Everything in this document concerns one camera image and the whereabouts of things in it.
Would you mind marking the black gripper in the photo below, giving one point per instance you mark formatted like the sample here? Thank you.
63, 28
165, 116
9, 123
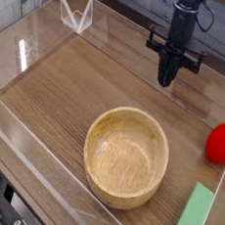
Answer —
175, 47

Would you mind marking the red plush strawberry toy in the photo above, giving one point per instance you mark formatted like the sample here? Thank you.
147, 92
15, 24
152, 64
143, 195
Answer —
215, 144

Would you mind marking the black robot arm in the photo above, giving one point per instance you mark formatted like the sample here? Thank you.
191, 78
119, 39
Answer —
194, 4

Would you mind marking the wooden bowl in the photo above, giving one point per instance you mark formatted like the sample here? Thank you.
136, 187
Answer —
125, 157

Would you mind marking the green tape strip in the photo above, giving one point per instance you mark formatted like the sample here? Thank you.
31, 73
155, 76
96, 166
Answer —
197, 206

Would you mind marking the clear acrylic enclosure wall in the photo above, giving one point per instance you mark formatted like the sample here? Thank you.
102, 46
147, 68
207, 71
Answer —
54, 83

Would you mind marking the clear acrylic corner bracket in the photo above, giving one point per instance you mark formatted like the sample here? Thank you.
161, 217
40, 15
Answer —
75, 20

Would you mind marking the black metal table bracket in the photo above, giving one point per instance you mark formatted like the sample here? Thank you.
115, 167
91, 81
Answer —
10, 215

